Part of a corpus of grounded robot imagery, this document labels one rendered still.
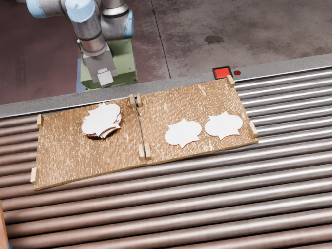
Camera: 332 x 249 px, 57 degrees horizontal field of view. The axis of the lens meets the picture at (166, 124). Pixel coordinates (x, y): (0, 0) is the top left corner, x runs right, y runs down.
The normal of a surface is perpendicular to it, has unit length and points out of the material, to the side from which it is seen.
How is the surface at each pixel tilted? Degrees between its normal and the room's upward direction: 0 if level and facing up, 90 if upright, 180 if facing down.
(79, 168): 0
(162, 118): 0
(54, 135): 0
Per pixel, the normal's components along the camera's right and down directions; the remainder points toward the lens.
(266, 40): -0.11, -0.63
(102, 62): 0.34, 0.71
